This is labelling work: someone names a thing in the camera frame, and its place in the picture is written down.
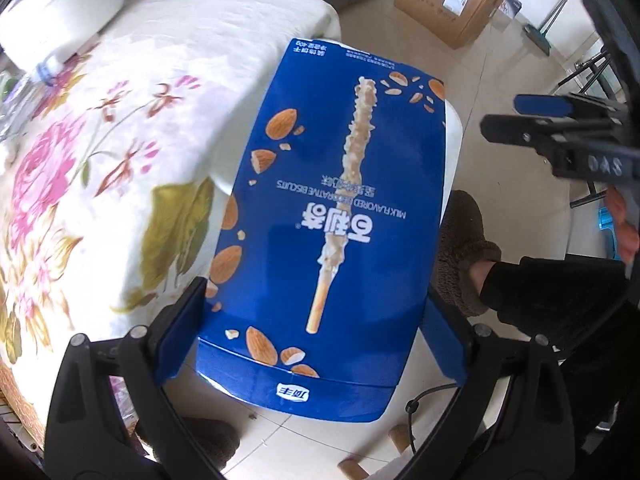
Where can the person's leg in black trousers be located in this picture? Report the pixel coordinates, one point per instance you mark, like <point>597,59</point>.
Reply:
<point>560,305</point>

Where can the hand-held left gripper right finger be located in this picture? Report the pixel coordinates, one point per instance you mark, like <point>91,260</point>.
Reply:
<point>442,340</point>

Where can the clear plastic bottle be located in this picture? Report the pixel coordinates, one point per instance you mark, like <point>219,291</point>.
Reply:
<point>44,69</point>

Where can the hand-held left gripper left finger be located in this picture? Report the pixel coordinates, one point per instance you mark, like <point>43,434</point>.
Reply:
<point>175,330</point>

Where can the person's right hand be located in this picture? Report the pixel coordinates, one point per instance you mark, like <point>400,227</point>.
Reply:
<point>622,210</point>

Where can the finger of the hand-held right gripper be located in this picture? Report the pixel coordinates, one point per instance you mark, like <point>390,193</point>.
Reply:
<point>545,105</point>
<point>520,130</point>

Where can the blue biscuit box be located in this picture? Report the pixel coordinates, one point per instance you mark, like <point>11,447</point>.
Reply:
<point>330,220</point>

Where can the green broom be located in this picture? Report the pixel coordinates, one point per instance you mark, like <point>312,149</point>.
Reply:
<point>542,35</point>

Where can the cardboard box with white label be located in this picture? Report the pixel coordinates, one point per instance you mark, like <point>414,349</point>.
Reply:
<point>450,0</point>

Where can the black metal stand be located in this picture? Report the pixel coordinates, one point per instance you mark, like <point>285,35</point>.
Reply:
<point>585,67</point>

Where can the floral tablecloth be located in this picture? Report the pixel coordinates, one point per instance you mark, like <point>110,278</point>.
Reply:
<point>125,160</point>

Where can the wooden furniture leg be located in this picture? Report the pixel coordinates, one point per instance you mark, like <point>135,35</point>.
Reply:
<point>401,439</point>
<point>354,471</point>

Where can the brown fuzzy slipper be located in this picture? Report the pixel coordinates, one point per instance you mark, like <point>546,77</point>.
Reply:
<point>465,255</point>

